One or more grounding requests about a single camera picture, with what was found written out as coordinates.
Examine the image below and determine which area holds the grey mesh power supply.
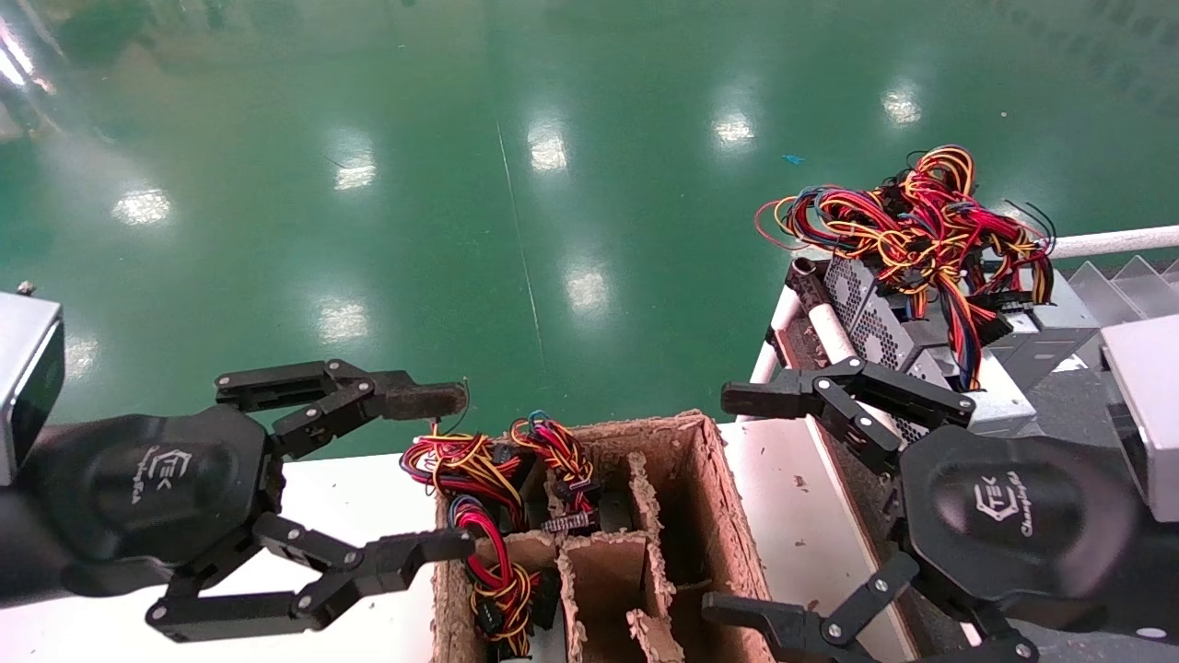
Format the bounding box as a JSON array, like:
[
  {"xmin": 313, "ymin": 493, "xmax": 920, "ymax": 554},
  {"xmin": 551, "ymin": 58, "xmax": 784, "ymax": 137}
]
[
  {"xmin": 884, "ymin": 348, "xmax": 1047, "ymax": 445},
  {"xmin": 823, "ymin": 250, "xmax": 908, "ymax": 325},
  {"xmin": 847, "ymin": 290, "xmax": 979, "ymax": 380}
]

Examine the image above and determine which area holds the white rack rail pipe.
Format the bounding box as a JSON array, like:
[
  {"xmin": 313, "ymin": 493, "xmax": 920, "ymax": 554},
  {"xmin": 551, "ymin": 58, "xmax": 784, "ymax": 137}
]
[
  {"xmin": 809, "ymin": 302, "xmax": 922, "ymax": 452},
  {"xmin": 1048, "ymin": 225, "xmax": 1179, "ymax": 262}
]

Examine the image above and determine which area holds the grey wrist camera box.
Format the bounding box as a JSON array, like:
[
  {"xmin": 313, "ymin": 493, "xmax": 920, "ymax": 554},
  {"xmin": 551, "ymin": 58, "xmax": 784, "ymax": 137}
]
[
  {"xmin": 1101, "ymin": 313, "xmax": 1179, "ymax": 524},
  {"xmin": 0, "ymin": 281, "xmax": 66, "ymax": 486}
]

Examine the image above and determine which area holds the brown cardboard divider box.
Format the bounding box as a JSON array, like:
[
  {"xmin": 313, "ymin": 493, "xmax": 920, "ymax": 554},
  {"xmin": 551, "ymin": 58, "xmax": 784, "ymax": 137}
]
[{"xmin": 431, "ymin": 410, "xmax": 776, "ymax": 663}]

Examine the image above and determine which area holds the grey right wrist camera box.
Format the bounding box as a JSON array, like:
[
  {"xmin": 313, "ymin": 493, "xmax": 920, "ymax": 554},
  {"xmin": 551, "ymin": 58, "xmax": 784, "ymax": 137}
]
[{"xmin": 1101, "ymin": 313, "xmax": 1179, "ymax": 524}]

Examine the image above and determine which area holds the white rack leg pipe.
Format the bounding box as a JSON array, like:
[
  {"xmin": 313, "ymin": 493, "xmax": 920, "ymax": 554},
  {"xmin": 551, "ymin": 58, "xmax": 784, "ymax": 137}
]
[{"xmin": 749, "ymin": 284, "xmax": 800, "ymax": 386}]

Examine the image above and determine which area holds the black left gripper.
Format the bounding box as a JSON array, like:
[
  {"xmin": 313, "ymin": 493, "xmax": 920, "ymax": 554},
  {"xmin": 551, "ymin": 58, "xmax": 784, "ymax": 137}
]
[{"xmin": 30, "ymin": 359, "xmax": 475, "ymax": 643}]

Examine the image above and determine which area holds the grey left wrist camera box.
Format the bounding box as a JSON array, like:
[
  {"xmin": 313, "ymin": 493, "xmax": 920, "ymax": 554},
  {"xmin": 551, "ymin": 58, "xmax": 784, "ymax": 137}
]
[{"xmin": 0, "ymin": 281, "xmax": 66, "ymax": 486}]

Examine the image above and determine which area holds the power supply with coloured wires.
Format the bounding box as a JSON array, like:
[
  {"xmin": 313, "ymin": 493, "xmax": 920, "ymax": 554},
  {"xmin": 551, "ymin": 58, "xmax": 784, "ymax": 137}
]
[
  {"xmin": 509, "ymin": 412, "xmax": 601, "ymax": 537},
  {"xmin": 400, "ymin": 425, "xmax": 535, "ymax": 533},
  {"xmin": 448, "ymin": 495, "xmax": 561, "ymax": 660}
]

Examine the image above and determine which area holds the black pipe corner connector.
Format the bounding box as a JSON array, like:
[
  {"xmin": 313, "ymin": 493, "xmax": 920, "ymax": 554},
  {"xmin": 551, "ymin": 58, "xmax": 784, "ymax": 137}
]
[{"xmin": 789, "ymin": 257, "xmax": 832, "ymax": 309}]

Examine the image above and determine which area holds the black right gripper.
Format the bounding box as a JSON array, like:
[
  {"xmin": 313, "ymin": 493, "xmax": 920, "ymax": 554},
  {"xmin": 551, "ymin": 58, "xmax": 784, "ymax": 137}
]
[{"xmin": 702, "ymin": 357, "xmax": 1144, "ymax": 663}]

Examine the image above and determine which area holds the tangled coloured wire pile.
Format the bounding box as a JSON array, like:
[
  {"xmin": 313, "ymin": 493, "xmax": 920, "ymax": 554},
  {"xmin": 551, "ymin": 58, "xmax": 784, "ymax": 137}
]
[{"xmin": 754, "ymin": 144, "xmax": 1058, "ymax": 393}]

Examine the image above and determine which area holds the clear acrylic divider tray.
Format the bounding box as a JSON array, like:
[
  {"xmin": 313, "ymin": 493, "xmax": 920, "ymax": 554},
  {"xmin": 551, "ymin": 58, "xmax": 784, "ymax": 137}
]
[{"xmin": 1055, "ymin": 255, "xmax": 1179, "ymax": 328}]

